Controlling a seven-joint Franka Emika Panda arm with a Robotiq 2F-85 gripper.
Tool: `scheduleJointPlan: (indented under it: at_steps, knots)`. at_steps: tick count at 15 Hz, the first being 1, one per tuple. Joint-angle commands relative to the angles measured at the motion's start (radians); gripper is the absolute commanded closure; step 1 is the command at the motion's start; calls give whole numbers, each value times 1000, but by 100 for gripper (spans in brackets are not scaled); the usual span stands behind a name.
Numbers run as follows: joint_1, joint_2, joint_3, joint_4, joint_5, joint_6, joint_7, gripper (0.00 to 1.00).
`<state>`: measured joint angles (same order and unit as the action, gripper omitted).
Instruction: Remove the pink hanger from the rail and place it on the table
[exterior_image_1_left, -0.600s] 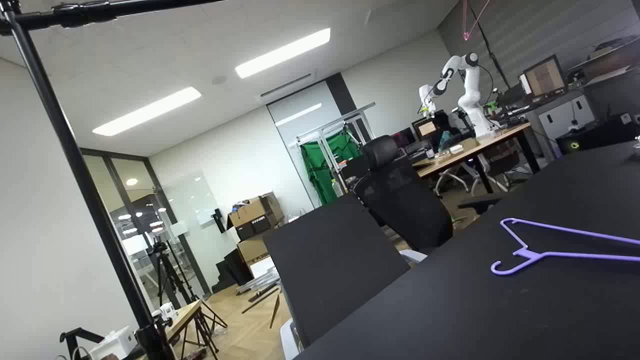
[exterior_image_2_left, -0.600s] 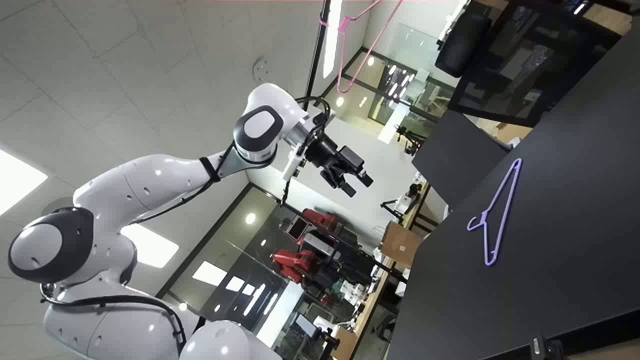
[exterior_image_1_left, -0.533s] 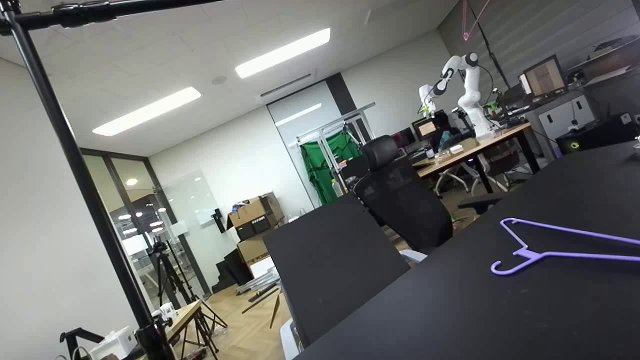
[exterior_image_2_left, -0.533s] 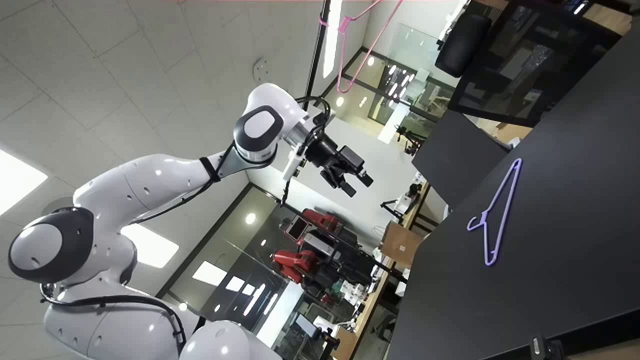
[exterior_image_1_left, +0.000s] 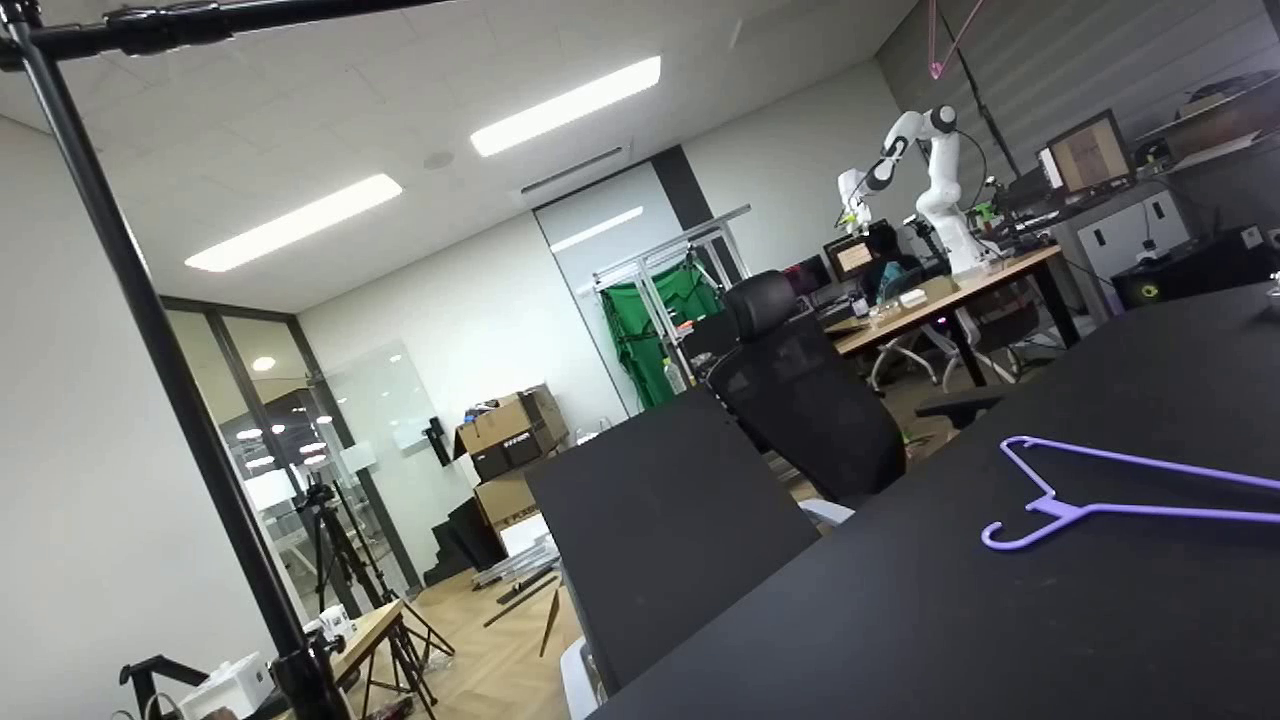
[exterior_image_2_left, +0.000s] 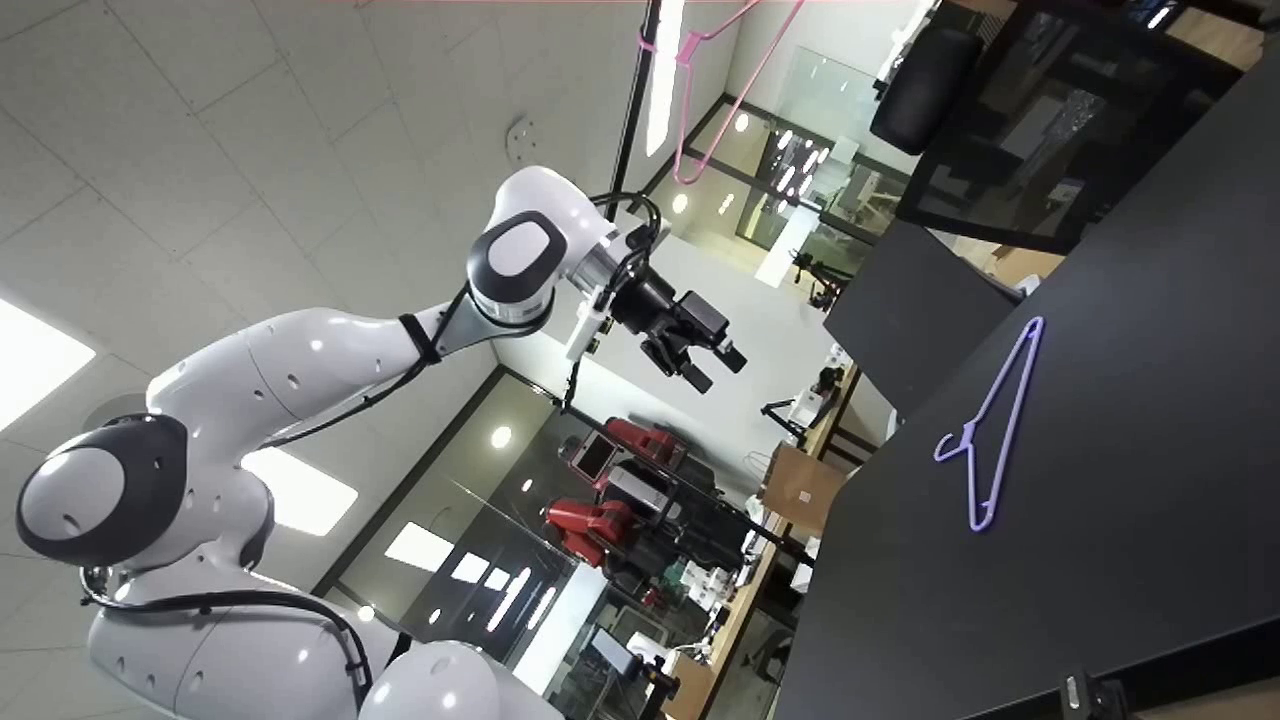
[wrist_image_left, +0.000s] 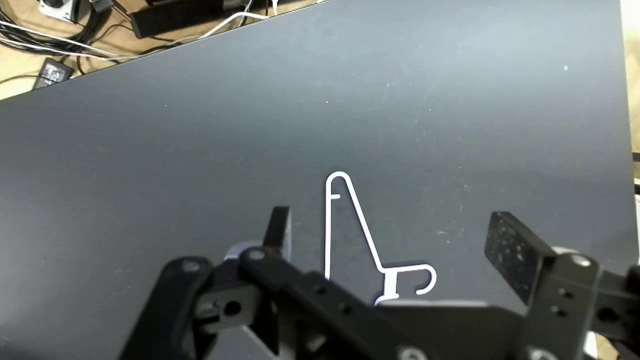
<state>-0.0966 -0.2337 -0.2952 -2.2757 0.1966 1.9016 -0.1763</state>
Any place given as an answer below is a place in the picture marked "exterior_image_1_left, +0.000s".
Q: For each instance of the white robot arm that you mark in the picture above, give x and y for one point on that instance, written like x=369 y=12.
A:
x=942 y=190

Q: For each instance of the pink hanger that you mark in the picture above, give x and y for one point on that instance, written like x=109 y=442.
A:
x=934 y=62

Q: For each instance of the purple hanger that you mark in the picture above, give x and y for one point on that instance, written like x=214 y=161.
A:
x=1060 y=510

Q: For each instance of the green cloth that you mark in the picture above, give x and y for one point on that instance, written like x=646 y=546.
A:
x=640 y=340

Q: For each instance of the stack of cardboard boxes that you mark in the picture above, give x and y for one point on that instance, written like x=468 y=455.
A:
x=510 y=430

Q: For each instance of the black board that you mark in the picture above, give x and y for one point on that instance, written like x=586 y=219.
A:
x=660 y=520

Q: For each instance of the black office chair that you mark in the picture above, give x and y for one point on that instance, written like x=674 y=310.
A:
x=810 y=400

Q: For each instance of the monitor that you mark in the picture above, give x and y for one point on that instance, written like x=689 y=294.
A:
x=1090 y=152
x=853 y=256

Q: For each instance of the ceiling light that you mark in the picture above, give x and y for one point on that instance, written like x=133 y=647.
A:
x=292 y=224
x=565 y=105

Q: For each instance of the person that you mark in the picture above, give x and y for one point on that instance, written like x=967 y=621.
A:
x=884 y=245

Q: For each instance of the small wooden table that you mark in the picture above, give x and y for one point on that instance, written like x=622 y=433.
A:
x=368 y=628

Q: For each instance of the white cabinet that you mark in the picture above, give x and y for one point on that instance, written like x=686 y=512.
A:
x=1120 y=240

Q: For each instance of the white box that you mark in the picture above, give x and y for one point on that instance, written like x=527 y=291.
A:
x=232 y=682

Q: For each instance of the black box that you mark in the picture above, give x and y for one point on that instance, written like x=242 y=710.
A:
x=1190 y=270

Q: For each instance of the shelf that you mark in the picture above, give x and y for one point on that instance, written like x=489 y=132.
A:
x=1215 y=120

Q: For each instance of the aluminium frame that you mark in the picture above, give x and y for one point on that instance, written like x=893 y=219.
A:
x=690 y=235

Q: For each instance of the camera on tripod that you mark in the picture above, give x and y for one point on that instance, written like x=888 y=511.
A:
x=322 y=500

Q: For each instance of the black clothes rail stand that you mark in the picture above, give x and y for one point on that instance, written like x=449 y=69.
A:
x=150 y=320

